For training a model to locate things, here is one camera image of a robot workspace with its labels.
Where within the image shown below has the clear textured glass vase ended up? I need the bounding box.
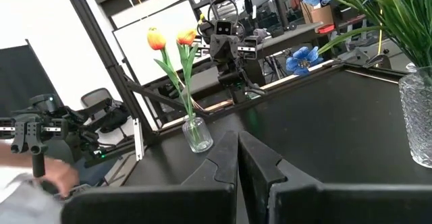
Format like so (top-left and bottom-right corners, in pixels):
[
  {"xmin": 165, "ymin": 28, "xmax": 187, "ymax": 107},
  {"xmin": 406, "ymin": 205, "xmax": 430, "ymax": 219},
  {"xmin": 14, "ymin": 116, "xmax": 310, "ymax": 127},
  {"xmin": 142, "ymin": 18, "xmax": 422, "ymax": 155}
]
[{"xmin": 398, "ymin": 63, "xmax": 432, "ymax": 169}]

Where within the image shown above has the black fabric panel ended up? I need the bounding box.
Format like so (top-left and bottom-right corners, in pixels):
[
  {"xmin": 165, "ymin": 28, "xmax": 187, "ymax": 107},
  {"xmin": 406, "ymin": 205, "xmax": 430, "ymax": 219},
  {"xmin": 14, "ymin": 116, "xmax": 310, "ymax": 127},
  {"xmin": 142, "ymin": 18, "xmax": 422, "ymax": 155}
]
[{"xmin": 0, "ymin": 40, "xmax": 63, "ymax": 117}]

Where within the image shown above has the silver metal bracket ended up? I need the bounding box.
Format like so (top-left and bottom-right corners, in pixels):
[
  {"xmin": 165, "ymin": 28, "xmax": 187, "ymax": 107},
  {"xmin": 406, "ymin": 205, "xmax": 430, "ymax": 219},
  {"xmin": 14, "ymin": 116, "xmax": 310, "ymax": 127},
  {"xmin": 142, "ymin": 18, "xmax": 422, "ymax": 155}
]
[{"xmin": 133, "ymin": 117, "xmax": 144, "ymax": 162}]

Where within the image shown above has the orange artificial tulip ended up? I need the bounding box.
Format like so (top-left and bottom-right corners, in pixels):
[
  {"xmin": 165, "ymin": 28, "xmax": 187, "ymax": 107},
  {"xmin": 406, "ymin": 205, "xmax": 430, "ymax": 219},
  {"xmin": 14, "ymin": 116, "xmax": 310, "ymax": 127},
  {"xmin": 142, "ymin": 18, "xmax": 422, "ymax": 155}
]
[
  {"xmin": 175, "ymin": 28, "xmax": 200, "ymax": 144},
  {"xmin": 146, "ymin": 27, "xmax": 196, "ymax": 144}
]

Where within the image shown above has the white board panel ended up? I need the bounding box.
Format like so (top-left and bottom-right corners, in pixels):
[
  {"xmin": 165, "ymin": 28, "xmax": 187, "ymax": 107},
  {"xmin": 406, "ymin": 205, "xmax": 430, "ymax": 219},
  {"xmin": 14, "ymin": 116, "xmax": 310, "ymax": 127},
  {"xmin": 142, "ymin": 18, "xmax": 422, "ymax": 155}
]
[{"xmin": 113, "ymin": 0, "xmax": 210, "ymax": 86}]

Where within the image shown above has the small clear smooth glass vase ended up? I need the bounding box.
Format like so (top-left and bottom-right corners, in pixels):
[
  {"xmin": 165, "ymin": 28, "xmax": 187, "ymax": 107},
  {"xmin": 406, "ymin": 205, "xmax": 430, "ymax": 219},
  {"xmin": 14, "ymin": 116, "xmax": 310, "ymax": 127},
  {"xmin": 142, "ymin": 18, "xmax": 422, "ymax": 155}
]
[{"xmin": 181, "ymin": 114, "xmax": 215, "ymax": 154}]

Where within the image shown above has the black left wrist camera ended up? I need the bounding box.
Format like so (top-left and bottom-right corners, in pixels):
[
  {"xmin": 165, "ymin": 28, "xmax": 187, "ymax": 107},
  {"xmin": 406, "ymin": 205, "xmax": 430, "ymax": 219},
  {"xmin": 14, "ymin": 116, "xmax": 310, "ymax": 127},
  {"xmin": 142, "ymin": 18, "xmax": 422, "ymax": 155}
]
[{"xmin": 215, "ymin": 20, "xmax": 234, "ymax": 36}]

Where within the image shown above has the person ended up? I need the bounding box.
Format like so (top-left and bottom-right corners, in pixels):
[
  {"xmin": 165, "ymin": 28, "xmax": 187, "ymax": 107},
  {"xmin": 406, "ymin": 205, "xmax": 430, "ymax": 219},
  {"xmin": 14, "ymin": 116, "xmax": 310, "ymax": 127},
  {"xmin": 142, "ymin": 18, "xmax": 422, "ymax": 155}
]
[{"xmin": 0, "ymin": 169, "xmax": 68, "ymax": 224}]

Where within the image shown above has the cardboard box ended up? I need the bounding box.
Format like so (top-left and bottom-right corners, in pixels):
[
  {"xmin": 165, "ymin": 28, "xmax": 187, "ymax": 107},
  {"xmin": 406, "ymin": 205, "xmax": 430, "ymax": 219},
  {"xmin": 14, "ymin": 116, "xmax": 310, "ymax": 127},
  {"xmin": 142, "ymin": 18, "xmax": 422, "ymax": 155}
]
[{"xmin": 302, "ymin": 4, "xmax": 335, "ymax": 26}]

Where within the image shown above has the person's hand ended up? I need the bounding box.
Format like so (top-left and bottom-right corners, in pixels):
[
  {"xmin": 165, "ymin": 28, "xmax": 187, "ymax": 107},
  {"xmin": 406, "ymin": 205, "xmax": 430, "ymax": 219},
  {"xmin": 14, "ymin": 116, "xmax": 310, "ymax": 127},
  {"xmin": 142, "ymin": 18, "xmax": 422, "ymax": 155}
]
[{"xmin": 33, "ymin": 156, "xmax": 81, "ymax": 198}]

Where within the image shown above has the gray desk panel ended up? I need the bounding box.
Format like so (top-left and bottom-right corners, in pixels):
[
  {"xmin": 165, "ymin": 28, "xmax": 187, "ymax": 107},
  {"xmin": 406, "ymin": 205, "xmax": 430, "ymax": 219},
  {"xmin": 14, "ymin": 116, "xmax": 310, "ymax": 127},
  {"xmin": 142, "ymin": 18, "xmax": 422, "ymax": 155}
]
[{"xmin": 256, "ymin": 21, "xmax": 333, "ymax": 59}]

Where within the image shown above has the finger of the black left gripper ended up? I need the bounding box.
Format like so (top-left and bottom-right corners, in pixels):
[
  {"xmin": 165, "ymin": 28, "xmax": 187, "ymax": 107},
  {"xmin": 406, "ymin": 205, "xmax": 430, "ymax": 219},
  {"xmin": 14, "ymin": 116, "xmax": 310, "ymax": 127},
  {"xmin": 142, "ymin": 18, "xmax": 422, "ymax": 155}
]
[
  {"xmin": 223, "ymin": 34, "xmax": 239, "ymax": 63},
  {"xmin": 209, "ymin": 34, "xmax": 225, "ymax": 63}
]

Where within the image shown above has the black office chair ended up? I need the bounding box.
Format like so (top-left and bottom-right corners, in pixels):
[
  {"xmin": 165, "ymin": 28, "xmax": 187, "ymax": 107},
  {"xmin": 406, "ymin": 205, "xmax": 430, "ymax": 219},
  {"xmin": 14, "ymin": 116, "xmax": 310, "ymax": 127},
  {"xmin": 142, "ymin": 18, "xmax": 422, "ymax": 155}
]
[{"xmin": 80, "ymin": 87, "xmax": 114, "ymax": 110}]

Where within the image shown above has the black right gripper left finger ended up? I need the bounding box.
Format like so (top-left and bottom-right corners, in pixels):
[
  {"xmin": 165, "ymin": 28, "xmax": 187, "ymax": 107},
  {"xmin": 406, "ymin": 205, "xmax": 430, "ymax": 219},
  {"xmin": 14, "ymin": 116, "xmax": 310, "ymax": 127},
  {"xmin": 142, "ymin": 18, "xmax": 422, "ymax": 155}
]
[{"xmin": 60, "ymin": 131, "xmax": 239, "ymax": 224}]

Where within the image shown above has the red box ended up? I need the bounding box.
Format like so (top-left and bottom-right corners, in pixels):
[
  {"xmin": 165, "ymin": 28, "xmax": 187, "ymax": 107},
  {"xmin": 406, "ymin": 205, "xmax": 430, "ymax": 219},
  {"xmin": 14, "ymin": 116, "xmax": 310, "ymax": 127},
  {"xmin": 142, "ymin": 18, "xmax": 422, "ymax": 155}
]
[{"xmin": 317, "ymin": 24, "xmax": 335, "ymax": 35}]

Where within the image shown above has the black aluminium table frame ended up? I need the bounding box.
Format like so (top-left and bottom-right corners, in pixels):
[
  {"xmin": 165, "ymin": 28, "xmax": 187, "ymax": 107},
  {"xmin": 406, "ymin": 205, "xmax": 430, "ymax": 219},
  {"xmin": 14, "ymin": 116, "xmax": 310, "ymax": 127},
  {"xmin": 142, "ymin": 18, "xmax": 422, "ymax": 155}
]
[{"xmin": 59, "ymin": 0, "xmax": 409, "ymax": 150}]

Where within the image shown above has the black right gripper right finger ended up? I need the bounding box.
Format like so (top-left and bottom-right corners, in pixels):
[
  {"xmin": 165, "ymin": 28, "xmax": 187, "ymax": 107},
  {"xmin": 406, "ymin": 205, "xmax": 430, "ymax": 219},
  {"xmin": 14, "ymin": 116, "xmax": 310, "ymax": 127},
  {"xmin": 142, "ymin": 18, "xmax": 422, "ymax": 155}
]
[{"xmin": 238, "ymin": 131, "xmax": 432, "ymax": 224}]

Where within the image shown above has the person's forearm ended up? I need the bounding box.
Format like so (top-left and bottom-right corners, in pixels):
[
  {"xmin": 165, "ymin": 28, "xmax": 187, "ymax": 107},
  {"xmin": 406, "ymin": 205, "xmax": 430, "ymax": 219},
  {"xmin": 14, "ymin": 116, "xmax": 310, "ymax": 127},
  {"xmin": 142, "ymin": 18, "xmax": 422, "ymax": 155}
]
[{"xmin": 0, "ymin": 142, "xmax": 45, "ymax": 171}]

